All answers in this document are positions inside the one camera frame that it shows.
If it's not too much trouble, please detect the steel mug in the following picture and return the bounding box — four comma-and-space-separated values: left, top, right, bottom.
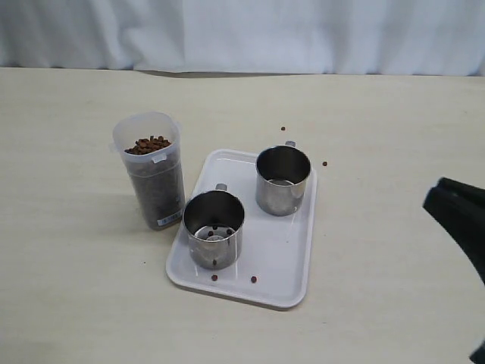
255, 140, 311, 216
182, 183, 246, 270

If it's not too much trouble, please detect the clear plastic tall container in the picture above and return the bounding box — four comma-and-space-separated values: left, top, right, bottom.
112, 111, 186, 231

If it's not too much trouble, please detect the white curtain backdrop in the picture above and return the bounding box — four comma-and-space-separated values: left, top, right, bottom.
1, 1, 484, 76

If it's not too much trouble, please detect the white rectangular tray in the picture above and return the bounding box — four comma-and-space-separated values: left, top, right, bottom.
165, 149, 318, 309

